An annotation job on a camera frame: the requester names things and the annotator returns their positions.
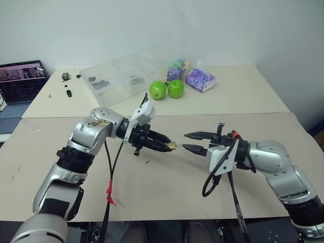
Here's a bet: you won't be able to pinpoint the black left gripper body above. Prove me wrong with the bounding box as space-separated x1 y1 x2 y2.
129 123 153 156

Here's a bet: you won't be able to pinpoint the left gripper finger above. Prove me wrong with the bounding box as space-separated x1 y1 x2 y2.
150 130 171 144
148 141 173 153

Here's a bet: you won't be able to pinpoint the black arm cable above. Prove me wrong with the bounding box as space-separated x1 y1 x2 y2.
102 139 125 243
201 130 257 198

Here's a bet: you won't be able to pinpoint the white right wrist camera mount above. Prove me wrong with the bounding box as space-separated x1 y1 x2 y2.
206 139 239 176

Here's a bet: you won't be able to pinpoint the black strap with print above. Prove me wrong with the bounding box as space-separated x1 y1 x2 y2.
227 171 250 243

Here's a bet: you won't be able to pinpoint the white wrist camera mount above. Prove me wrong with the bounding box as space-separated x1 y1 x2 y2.
123 102 156 145
206 139 239 176

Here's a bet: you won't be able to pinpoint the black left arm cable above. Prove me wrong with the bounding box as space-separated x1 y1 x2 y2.
102 139 125 243

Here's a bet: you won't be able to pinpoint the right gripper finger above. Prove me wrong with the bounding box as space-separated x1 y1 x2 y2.
181 143 210 156
183 131 216 141

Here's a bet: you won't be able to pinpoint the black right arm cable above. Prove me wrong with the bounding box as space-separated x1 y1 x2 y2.
201 130 257 198

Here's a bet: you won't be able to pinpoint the purple tissue pack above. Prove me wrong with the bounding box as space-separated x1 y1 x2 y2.
185 60 217 93

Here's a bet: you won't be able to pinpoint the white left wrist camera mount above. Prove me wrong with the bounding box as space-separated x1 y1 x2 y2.
123 102 156 145

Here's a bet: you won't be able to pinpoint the black parts in box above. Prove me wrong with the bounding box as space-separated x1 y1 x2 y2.
88 75 110 90

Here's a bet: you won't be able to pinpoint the clear plastic compartment box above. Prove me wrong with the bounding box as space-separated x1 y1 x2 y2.
80 52 158 107

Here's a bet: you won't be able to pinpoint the clear bag of toy blocks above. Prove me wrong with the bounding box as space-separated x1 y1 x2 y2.
164 58 193 87

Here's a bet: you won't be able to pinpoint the green apple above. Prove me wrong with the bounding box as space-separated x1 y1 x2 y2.
149 80 167 101
168 79 185 99

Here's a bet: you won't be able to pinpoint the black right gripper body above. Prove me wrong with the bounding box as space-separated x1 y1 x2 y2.
208 123 235 149

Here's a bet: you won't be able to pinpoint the open laptop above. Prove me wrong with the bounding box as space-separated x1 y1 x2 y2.
0 60 49 135

